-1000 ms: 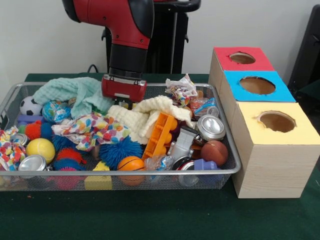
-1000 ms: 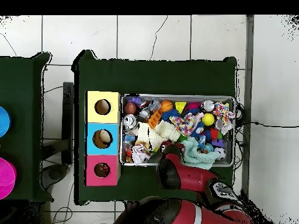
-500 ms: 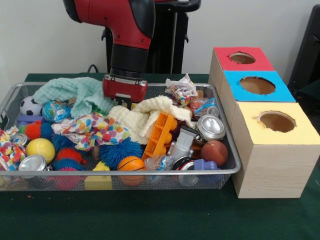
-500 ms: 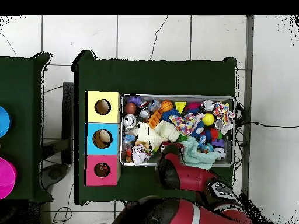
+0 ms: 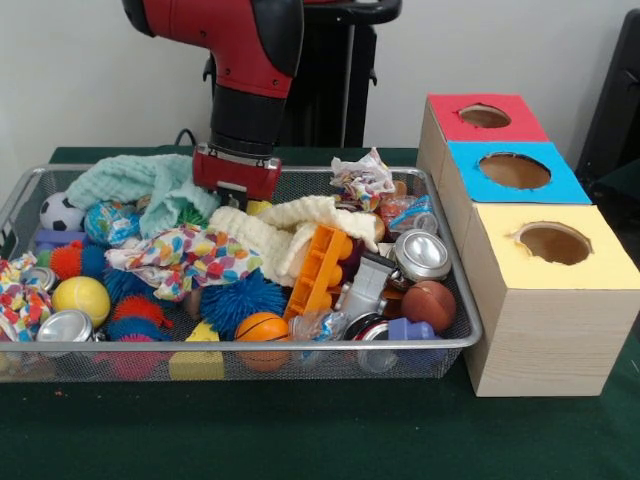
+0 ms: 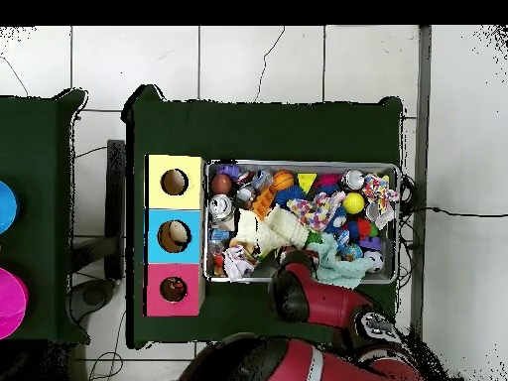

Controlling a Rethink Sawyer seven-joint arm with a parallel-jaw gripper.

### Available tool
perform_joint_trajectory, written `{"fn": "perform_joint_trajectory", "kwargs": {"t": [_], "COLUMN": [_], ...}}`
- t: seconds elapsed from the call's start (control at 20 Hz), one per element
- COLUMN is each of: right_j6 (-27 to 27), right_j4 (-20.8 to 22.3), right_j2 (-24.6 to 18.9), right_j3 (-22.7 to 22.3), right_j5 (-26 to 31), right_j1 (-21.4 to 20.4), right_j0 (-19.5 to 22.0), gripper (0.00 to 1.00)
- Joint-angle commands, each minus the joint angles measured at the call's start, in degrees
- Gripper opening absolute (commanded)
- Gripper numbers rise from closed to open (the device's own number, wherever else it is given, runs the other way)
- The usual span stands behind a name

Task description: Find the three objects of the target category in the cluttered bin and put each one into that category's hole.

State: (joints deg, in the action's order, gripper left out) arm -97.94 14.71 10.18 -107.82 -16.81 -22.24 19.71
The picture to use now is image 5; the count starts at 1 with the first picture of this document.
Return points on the silver drink can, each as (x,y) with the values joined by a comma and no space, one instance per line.
(422,255)

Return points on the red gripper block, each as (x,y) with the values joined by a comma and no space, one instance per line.
(235,175)

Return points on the dark green tablecloth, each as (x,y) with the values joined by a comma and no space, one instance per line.
(300,435)

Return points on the blue fuzzy ball with eyes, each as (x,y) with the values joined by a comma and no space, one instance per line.
(125,286)

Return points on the mint knitted cloth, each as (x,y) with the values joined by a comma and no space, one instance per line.
(165,185)

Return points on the orange basketball toy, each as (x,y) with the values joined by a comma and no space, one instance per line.
(262,330)

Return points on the orange plastic block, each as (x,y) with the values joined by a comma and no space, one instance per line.
(315,270)

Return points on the clear mesh bin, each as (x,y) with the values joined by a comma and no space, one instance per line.
(150,372)

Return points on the cream muslin cloth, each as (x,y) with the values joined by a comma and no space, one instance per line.
(280,240)

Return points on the globe print ball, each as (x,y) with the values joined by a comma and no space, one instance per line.
(110,222)

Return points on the black and white soccer ball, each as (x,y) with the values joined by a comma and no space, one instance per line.
(60,212)

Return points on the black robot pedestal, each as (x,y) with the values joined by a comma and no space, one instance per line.
(340,75)

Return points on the black chair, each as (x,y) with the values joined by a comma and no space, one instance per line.
(617,90)

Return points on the blue spiky ball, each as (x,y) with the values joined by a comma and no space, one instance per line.
(240,310)

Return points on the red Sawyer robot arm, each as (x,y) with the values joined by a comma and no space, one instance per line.
(245,65)

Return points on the wooden box with three holes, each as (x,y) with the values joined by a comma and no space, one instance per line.
(550,340)

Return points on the brown football toy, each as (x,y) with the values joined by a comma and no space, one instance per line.
(429,306)

